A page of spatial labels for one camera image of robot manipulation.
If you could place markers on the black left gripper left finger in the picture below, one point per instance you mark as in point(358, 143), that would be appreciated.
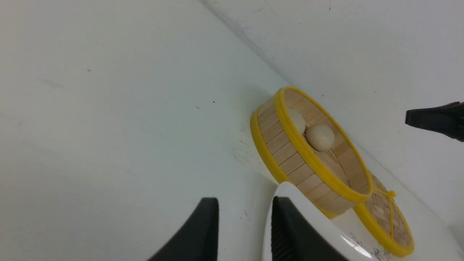
point(197, 238)

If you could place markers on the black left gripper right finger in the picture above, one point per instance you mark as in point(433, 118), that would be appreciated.
point(294, 239)

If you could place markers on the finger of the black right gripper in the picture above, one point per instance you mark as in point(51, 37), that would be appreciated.
point(447, 120)

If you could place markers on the white steamed bun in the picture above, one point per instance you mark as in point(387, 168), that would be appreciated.
point(321, 137)
point(298, 120)

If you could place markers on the white square plate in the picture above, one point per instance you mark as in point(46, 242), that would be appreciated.
point(346, 244)

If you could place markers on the yellow rimmed woven steamer lid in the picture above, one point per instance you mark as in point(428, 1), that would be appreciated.
point(385, 222)

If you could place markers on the yellow rimmed bamboo steamer basket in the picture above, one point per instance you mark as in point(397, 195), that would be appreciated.
point(334, 181)

